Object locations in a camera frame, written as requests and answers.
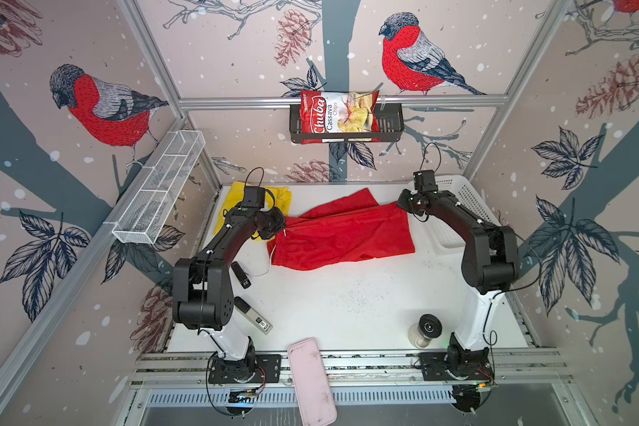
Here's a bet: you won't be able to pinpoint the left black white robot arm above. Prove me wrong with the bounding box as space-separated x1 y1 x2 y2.
172 205 285 382

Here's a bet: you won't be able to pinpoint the white plastic basket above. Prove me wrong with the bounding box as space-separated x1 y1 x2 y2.
417 189 505 252

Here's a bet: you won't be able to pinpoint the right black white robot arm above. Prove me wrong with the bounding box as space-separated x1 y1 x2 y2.
398 189 519 379

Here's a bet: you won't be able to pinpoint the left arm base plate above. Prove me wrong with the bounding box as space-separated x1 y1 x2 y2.
207 354 282 384

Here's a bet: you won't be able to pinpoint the jar with black lid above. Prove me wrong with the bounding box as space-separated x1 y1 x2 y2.
408 313 443 349

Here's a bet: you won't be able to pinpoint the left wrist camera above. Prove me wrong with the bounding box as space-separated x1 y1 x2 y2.
241 186 266 209

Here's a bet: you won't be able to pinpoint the white wire wall basket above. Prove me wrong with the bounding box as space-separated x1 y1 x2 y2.
112 130 205 245

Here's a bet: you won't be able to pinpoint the grey white remote device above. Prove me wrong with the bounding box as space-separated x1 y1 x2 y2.
234 296 273 335

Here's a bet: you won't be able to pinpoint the red shorts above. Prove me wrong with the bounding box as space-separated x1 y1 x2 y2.
267 188 415 271

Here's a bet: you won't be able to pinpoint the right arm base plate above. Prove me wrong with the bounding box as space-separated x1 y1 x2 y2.
419 351 495 382

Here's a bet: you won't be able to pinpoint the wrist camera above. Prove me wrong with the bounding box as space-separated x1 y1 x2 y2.
413 170 438 193
241 186 266 209

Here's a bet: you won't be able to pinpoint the pink silicone case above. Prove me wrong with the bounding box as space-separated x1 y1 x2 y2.
288 338 337 426

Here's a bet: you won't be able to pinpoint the red cassava chips bag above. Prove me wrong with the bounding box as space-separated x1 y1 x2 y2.
300 91 379 145

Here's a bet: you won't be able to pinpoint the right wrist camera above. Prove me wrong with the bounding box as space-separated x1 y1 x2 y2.
413 170 438 193

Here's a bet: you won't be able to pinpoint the yellow shorts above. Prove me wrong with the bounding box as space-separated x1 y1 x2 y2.
212 182 293 235

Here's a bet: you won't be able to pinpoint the black wall shelf basket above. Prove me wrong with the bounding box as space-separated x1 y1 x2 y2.
289 103 405 145

